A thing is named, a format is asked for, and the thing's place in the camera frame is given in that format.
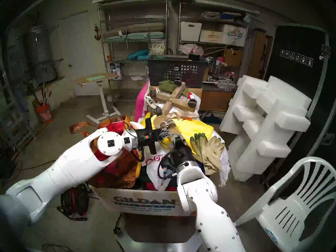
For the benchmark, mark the brown wooden chest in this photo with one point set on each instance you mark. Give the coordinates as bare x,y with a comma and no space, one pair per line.
215,99

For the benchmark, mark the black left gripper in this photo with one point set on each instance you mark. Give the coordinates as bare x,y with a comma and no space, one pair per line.
149,137

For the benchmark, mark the white foam packing block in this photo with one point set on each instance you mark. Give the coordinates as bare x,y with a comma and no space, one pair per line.
270,117

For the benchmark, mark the blue white product box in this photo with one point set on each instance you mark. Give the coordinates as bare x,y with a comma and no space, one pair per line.
118,70

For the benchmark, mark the orange floral tote bag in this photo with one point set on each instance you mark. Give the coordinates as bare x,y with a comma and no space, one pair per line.
123,170

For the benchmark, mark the orange bucket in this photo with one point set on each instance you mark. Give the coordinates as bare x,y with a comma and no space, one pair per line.
44,113

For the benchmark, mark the gray striped cloth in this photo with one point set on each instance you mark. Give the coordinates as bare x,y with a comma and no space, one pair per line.
225,84

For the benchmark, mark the white overbed table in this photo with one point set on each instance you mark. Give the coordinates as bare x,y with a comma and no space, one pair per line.
103,101

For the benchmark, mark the tan glove green fingertips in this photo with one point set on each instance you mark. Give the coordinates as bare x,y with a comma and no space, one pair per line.
199,146
214,154

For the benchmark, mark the white crumpled bag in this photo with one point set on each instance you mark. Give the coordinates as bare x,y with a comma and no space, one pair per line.
136,125

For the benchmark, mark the black perforated plastic basket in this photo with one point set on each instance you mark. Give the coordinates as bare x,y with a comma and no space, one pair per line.
162,70

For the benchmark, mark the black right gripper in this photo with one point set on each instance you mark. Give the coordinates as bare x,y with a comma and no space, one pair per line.
182,157

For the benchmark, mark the pink flowers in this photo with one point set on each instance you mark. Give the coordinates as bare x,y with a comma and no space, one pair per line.
231,75

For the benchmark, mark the HOPE sign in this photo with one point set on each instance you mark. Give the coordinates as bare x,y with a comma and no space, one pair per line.
157,47

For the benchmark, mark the rolled blue mat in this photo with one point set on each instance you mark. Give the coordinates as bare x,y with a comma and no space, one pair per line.
210,61

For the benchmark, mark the gray robot base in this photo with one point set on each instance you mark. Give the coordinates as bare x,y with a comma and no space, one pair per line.
126,243

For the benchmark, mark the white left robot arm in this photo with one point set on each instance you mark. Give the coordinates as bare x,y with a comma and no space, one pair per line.
73,164

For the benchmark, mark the brown wooden board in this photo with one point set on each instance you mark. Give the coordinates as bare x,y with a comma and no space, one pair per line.
258,54

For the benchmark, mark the small black box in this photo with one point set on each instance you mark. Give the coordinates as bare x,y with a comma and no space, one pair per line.
194,57

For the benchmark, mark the red shiny bag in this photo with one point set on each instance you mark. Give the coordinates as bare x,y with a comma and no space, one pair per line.
115,126

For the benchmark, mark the white box orange label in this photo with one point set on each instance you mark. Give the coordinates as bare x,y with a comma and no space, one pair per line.
210,36

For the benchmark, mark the yellow plastic bag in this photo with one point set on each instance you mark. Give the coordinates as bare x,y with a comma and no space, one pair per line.
145,120

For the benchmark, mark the large Gildan cardboard box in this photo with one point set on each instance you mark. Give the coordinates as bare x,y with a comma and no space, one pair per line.
118,199

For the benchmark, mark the black flight case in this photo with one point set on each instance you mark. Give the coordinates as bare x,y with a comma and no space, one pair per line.
296,78

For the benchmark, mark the green knit glove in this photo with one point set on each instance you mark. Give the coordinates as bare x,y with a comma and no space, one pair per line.
165,85

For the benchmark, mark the white lace cloth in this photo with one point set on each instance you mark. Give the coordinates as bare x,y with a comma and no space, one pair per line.
224,164

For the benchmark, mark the white door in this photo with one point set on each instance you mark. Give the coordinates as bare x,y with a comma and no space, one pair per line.
78,52

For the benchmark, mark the white bag red ribbon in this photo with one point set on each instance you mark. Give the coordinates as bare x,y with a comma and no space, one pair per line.
190,49

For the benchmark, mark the white plastic chair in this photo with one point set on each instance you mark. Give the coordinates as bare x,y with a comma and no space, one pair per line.
288,217

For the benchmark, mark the white bag red circles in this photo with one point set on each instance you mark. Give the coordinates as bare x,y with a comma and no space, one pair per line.
155,172

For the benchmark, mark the gray metal ladder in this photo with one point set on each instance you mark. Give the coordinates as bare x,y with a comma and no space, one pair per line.
13,115

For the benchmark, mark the anchor wall decoration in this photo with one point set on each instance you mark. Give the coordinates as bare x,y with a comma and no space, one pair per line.
97,35

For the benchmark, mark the teal pillow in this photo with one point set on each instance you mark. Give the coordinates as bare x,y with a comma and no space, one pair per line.
137,54

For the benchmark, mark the dark blue floral rug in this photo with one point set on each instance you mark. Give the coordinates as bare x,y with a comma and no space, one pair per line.
210,117

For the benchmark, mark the gray water heater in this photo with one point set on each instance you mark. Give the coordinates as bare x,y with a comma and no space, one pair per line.
39,52

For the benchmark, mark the long white tube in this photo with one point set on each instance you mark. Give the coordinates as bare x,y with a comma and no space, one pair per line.
225,6

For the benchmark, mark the pink bag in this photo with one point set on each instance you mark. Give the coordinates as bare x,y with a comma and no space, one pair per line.
141,104

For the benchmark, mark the small Gildan cardboard box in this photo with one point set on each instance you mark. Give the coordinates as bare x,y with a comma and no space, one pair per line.
235,36

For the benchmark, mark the wooden cross caster dolly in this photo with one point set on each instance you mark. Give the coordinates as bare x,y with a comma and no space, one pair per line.
172,99

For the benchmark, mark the brown cardboard box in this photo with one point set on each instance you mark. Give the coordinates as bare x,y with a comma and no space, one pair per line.
235,58

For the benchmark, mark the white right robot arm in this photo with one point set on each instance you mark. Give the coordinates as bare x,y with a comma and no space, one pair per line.
210,214

